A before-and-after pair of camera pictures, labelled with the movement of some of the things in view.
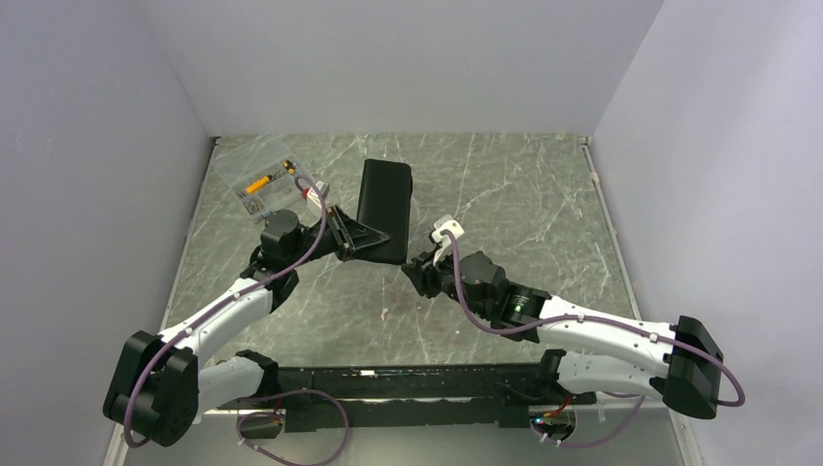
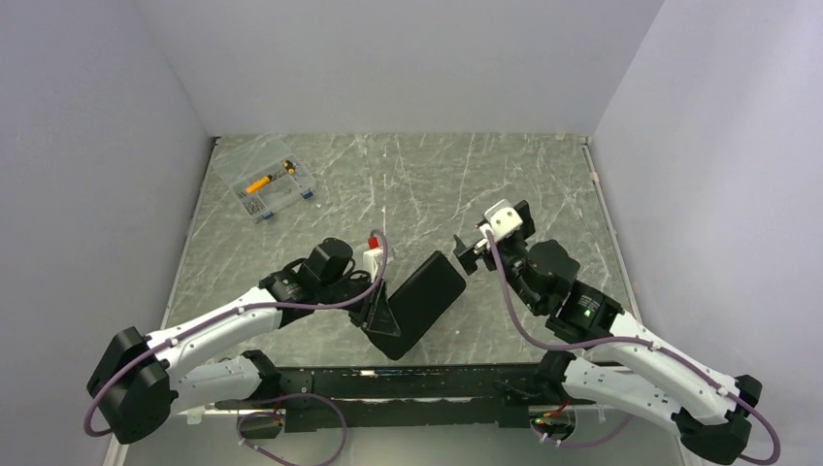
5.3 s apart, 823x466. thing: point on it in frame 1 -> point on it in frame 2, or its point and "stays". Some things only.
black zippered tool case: [385, 205] -> [419, 305]
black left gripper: [350, 235] -> [375, 314]
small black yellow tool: [289, 166] stays
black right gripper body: [447, 269] -> [510, 251]
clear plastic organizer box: [264, 175] stays
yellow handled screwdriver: [256, 184] stays
